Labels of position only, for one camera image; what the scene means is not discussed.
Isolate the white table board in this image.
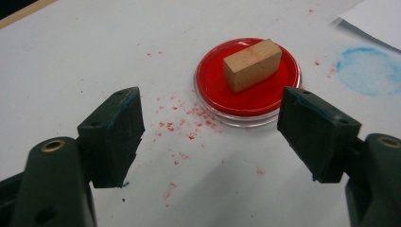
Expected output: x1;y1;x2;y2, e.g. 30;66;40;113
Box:
0;0;401;227

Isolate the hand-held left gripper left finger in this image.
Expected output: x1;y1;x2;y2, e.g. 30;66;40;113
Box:
9;86;147;227

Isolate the round red ink pad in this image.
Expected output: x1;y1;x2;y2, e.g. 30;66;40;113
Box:
193;37;303;129

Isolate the white paper sheet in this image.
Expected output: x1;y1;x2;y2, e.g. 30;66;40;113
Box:
338;0;401;52

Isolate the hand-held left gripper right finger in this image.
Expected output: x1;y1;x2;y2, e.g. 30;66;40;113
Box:
276;86;401;227

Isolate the wooden table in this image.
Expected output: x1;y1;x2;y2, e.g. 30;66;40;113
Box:
0;0;60;31

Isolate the wooden stamp block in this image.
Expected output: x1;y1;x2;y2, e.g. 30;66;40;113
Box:
222;38;283;94

